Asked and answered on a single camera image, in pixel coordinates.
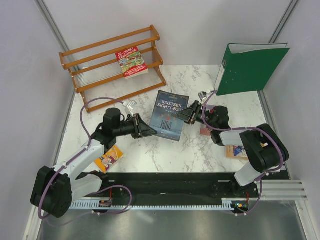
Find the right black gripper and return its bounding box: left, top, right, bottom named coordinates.
left=172, top=100, right=217, bottom=129

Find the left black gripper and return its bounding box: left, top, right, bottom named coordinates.
left=113, top=113, right=157, bottom=139

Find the blue Nineteen Eighty-Four book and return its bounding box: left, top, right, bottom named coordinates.
left=150, top=90, right=189, bottom=142

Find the purple castle cover book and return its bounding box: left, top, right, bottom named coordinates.
left=199, top=105, right=216, bottom=137

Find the red Treehouse book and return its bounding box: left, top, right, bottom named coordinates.
left=115, top=46, right=149, bottom=79

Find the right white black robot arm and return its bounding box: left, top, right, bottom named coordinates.
left=174, top=101, right=289, bottom=197

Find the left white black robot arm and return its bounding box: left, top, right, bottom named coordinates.
left=30, top=108, right=157, bottom=218

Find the yellow Roald Dahl book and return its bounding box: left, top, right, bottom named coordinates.
left=94, top=145, right=124, bottom=174

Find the brown cover book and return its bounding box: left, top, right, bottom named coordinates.
left=225, top=145, right=249, bottom=160

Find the wooden two-tier book rack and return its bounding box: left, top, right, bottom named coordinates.
left=59, top=24, right=167, bottom=113

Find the green lever arch binder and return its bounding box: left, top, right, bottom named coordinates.
left=214, top=43, right=290, bottom=96

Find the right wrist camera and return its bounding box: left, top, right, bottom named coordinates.
left=198, top=91, right=212, bottom=102

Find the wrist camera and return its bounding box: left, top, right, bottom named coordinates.
left=123, top=100, right=137, bottom=116
left=198, top=91, right=212, bottom=102

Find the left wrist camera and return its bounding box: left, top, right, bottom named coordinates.
left=123, top=100, right=137, bottom=116

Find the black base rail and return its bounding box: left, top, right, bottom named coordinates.
left=52, top=171, right=292, bottom=206

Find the white slotted cable duct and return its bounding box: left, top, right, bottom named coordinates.
left=69, top=197, right=249, bottom=211

